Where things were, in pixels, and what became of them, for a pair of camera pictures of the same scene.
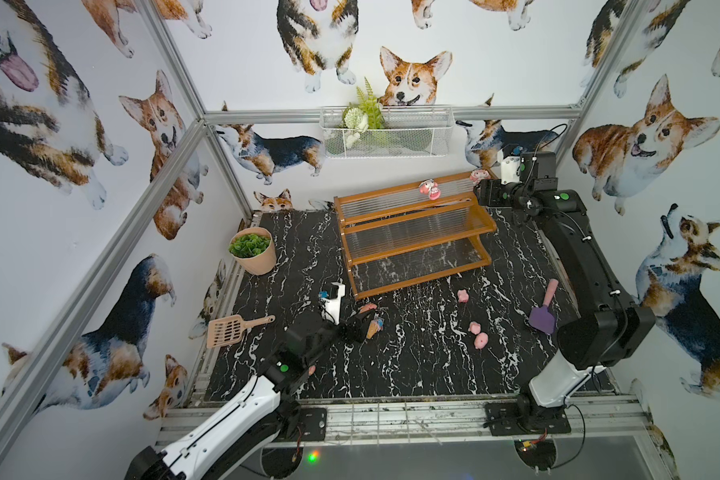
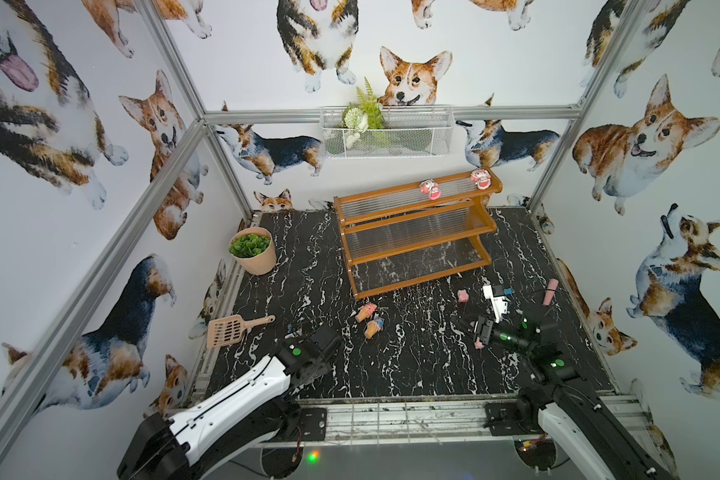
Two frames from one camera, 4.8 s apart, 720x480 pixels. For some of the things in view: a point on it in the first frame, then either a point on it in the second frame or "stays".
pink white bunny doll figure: (479, 174) stays
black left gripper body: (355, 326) → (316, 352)
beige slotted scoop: (230, 329) stays
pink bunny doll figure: (430, 187) stays
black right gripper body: (500, 194) → (498, 335)
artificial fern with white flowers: (361, 114) stays
